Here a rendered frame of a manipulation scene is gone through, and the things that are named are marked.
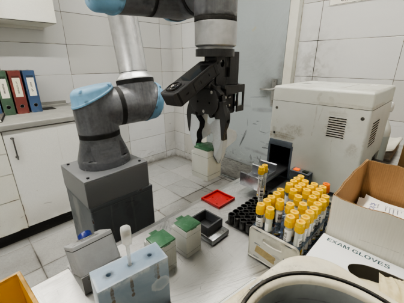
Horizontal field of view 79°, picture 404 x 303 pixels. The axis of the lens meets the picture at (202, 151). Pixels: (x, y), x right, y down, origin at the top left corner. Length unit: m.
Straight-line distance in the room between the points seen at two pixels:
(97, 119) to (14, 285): 0.43
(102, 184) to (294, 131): 0.58
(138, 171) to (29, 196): 1.47
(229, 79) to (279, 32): 1.79
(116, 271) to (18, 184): 1.76
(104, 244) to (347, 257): 0.41
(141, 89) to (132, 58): 0.09
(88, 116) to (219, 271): 0.50
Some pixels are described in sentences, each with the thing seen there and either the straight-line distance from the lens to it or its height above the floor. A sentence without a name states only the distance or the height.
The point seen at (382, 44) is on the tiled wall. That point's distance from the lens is 2.07.
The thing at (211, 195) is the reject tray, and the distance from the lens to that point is 0.72.
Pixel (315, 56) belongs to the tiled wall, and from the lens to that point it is 2.19.
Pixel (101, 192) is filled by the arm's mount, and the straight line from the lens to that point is 0.72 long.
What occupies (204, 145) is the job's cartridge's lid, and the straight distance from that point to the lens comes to 0.49.
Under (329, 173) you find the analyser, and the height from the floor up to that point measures 0.94.
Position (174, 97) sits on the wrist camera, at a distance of 0.40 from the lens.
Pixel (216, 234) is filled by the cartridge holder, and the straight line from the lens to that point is 0.56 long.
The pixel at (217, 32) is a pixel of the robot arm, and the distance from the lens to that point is 0.45.
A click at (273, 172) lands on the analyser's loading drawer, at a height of 0.93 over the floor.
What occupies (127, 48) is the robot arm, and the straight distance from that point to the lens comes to 0.79.
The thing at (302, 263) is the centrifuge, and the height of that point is 0.99.
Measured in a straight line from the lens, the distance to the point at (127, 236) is 0.35.
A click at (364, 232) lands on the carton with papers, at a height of 0.98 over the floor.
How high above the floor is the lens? 1.24
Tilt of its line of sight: 20 degrees down
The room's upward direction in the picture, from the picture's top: straight up
